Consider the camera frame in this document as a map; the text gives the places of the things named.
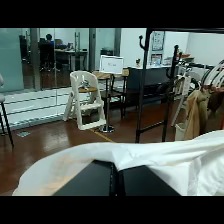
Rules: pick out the white sign board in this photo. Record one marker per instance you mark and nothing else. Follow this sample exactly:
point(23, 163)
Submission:
point(111, 64)

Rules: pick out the black clothes rack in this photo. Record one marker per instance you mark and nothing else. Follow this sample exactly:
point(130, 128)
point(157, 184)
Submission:
point(142, 83)

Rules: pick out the person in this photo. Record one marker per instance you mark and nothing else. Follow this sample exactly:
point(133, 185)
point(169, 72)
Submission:
point(49, 37)

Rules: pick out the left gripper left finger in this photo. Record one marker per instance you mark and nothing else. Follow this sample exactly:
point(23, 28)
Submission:
point(96, 181)

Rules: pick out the white shirt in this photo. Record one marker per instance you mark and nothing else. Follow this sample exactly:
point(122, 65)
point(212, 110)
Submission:
point(156, 155)

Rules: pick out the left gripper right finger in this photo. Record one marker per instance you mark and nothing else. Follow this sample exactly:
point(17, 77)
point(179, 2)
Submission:
point(143, 183)

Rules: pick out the brown garment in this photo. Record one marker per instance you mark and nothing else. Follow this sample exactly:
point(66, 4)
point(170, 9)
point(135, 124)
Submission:
point(215, 113)

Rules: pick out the beige garment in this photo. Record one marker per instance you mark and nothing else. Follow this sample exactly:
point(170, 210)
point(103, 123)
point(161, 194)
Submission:
point(193, 113)

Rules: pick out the white folding high chair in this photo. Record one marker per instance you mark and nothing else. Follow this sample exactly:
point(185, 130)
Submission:
point(87, 100)

